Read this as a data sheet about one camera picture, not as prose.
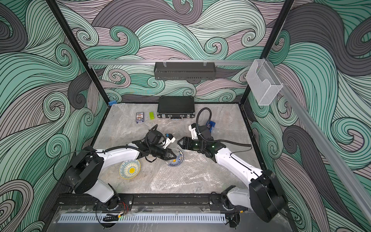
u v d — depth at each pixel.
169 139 0.78
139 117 1.10
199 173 0.83
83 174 0.44
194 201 0.75
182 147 0.72
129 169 0.84
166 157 0.73
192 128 0.76
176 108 1.18
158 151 0.73
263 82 0.78
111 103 1.22
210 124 1.03
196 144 0.69
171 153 0.79
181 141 0.74
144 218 0.70
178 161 0.87
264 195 0.39
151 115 1.13
